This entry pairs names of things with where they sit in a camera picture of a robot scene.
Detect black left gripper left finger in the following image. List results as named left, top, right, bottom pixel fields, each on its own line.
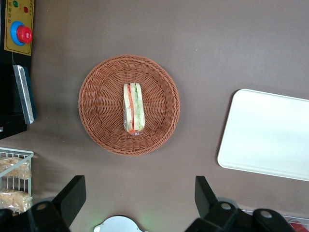
left=28, top=175, right=87, bottom=232

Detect red emergency stop button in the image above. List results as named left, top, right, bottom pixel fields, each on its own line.
left=10, top=21, right=33, bottom=46

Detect black machine with yellow panel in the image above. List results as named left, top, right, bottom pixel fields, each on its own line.
left=0, top=0, right=37, bottom=140

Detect round brown wicker basket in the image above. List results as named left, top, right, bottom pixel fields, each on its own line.
left=78, top=54, right=181, bottom=156

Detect white wire rack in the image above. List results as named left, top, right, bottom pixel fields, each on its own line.
left=0, top=147, right=34, bottom=211

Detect red cola bottle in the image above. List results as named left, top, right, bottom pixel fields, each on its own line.
left=289, top=221, right=309, bottom=232

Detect packaged bread snacks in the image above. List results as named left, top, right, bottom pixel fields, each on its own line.
left=0, top=156, right=32, bottom=180

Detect plastic-wrapped sandwich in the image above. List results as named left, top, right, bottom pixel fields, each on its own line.
left=122, top=82, right=146, bottom=136

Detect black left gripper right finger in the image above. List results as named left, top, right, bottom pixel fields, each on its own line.
left=184, top=175, right=242, bottom=232

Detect wrapped rice cracker packet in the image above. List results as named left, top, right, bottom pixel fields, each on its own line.
left=0, top=188, right=33, bottom=214

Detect cream plastic tray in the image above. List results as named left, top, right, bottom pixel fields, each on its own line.
left=217, top=88, right=309, bottom=182

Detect grey metal machine handle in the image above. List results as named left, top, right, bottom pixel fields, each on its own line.
left=13, top=64, right=37, bottom=125

